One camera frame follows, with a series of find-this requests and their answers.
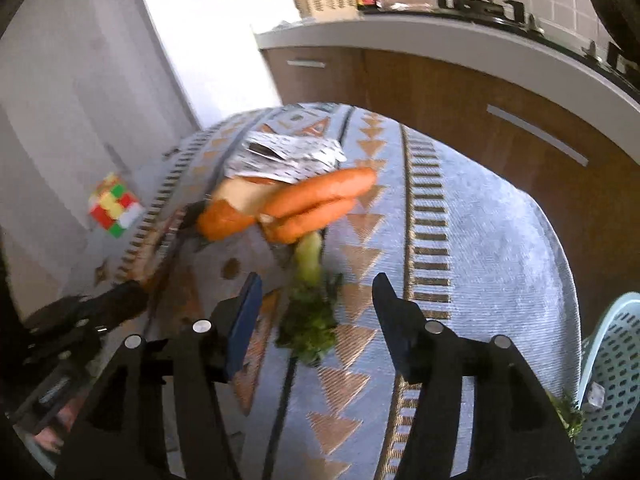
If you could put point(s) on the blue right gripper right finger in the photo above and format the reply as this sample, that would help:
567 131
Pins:
403 327

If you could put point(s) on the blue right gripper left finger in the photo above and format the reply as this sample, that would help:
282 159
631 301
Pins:
234 320

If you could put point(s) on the green leafy vegetable scrap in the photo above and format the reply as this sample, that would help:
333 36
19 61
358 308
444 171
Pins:
308 324

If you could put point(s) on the light blue perforated trash basket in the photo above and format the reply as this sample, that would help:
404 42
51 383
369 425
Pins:
608 392

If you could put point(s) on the orange carrot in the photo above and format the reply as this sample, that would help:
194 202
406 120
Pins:
302 196
290 230

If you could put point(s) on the grey patterned tablecloth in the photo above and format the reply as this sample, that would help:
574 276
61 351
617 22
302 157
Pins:
471 250

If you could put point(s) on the colourful rubik's cube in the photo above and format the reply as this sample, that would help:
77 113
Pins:
113 206

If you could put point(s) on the crumpled silver foil wrapper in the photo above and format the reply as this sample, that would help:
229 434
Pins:
287 159

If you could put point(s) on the wooden base cabinets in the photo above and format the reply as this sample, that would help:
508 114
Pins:
585 184

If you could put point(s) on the black glass gas stove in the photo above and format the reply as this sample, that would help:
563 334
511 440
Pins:
513 16

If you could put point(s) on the black wok with handle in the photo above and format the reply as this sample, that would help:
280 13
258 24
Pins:
618 28

